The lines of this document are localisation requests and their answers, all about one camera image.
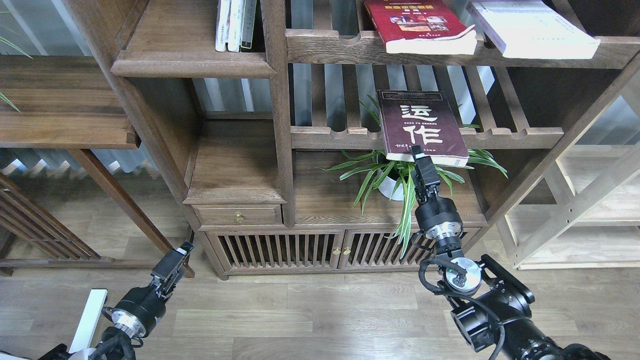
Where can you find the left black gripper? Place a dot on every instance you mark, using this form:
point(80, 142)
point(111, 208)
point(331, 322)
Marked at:
point(140, 310)

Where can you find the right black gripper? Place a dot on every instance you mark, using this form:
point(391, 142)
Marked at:
point(436, 216)

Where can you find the white book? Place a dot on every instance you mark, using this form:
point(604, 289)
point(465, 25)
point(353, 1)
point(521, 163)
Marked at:
point(530, 29)
point(222, 25)
point(235, 28)

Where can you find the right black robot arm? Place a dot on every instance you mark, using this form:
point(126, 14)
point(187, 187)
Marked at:
point(490, 307)

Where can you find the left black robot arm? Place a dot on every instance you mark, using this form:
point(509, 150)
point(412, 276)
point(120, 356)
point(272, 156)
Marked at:
point(114, 345)

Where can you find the light wooden shelf unit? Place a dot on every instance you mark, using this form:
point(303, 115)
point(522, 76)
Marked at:
point(592, 220)

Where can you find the green spider plant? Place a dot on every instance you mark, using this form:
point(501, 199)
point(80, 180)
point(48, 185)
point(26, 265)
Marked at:
point(379, 168)

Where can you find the white plant pot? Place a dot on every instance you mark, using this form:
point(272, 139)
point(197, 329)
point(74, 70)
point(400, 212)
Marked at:
point(389, 189)

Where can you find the brass drawer knob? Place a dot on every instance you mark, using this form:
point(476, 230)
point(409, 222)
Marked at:
point(239, 218)

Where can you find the dark wooden bookshelf unit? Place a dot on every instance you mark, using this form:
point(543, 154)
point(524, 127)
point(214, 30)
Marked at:
point(250, 132)

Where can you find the red book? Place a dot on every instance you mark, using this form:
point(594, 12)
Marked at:
point(423, 27)

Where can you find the white bar on floor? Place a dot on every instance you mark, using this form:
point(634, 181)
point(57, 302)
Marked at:
point(88, 323)

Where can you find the dark slatted wooden rack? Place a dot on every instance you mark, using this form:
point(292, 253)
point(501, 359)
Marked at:
point(32, 223)

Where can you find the dark green upright book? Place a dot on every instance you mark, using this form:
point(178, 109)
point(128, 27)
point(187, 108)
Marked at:
point(248, 25)

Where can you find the green leaves at left edge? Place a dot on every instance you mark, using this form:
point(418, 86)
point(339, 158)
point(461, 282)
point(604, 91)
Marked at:
point(10, 60)

